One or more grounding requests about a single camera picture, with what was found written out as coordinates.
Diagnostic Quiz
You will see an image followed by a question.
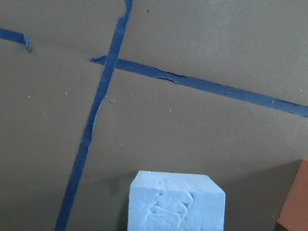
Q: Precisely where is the orange foam block right side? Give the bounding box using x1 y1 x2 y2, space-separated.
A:
274 159 308 231

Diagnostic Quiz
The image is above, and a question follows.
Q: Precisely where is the light blue foam block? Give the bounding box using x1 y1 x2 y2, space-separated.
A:
127 170 226 231

